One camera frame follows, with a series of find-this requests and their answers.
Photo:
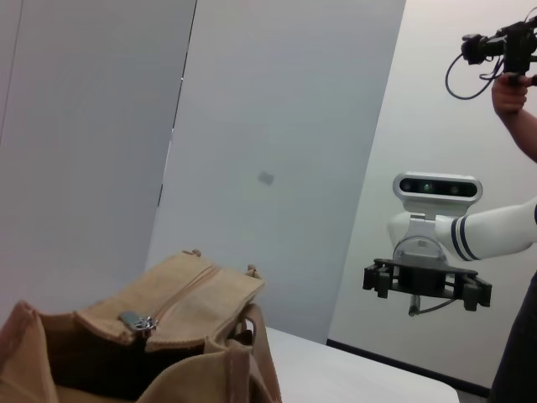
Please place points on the person's bare forearm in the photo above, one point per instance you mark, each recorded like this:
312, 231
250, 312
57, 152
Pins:
526, 134

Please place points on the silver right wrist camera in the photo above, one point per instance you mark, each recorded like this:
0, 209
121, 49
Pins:
436, 186

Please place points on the person's hand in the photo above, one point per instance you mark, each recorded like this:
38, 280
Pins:
507, 101

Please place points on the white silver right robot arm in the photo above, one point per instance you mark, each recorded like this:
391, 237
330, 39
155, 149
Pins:
495, 233

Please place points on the silver metal zipper pull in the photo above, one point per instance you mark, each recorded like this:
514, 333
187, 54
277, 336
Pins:
131, 319

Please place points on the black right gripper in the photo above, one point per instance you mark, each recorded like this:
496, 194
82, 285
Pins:
421, 279

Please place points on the black handheld camera rig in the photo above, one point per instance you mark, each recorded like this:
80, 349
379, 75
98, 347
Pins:
516, 42

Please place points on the khaki canvas food bag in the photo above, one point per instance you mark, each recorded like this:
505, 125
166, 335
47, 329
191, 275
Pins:
197, 294

